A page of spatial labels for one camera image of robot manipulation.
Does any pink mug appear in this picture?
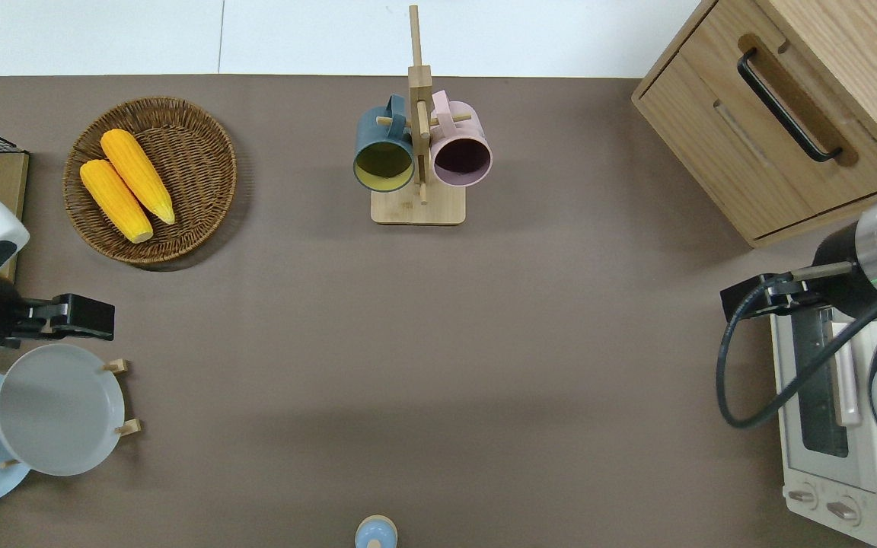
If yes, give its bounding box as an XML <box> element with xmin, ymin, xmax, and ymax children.
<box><xmin>429</xmin><ymin>90</ymin><xmax>493</xmax><ymax>188</ymax></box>

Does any wooden plate rack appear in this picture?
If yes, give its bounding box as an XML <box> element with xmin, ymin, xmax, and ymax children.
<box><xmin>0</xmin><ymin>358</ymin><xmax>142</xmax><ymax>469</ymax></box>

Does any light blue round container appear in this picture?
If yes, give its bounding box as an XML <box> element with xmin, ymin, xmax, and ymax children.
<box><xmin>355</xmin><ymin>515</ymin><xmax>398</xmax><ymax>548</ymax></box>

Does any yellow corn cob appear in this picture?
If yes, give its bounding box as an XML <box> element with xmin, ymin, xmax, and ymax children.
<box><xmin>79</xmin><ymin>158</ymin><xmax>155</xmax><ymax>244</ymax></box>
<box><xmin>100</xmin><ymin>129</ymin><xmax>177</xmax><ymax>226</ymax></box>

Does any wooden drawer cabinet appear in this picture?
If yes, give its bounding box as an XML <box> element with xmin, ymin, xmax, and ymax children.
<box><xmin>631</xmin><ymin>0</ymin><xmax>877</xmax><ymax>248</ymax></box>

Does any gray round plate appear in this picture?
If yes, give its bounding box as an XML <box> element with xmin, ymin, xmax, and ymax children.
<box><xmin>0</xmin><ymin>343</ymin><xmax>126</xmax><ymax>477</ymax></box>

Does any dark teal mug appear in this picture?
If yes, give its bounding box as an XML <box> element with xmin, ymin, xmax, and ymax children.
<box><xmin>352</xmin><ymin>94</ymin><xmax>416</xmax><ymax>193</ymax></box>

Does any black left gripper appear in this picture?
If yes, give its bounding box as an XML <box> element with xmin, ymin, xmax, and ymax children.
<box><xmin>8</xmin><ymin>293</ymin><xmax>116</xmax><ymax>341</ymax></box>

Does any white toaster oven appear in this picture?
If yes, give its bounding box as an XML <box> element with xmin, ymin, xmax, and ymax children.
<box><xmin>770</xmin><ymin>306</ymin><xmax>877</xmax><ymax>548</ymax></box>

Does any black cabinet handle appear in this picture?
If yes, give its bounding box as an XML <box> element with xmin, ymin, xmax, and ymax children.
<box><xmin>737</xmin><ymin>48</ymin><xmax>843</xmax><ymax>163</ymax></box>

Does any brown wicker basket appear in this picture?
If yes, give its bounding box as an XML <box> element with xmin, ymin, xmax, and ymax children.
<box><xmin>64</xmin><ymin>96</ymin><xmax>238</xmax><ymax>265</ymax></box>

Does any brown table mat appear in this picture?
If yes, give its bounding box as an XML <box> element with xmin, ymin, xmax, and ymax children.
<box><xmin>0</xmin><ymin>74</ymin><xmax>877</xmax><ymax>548</ymax></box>

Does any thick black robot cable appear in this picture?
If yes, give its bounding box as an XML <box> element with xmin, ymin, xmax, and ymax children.
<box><xmin>716</xmin><ymin>270</ymin><xmax>877</xmax><ymax>429</ymax></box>

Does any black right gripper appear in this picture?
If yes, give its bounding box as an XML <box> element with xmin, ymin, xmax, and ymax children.
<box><xmin>719</xmin><ymin>261</ymin><xmax>859</xmax><ymax>323</ymax></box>

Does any wooden mug tree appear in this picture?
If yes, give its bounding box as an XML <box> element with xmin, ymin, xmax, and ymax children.
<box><xmin>371</xmin><ymin>5</ymin><xmax>474</xmax><ymax>226</ymax></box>

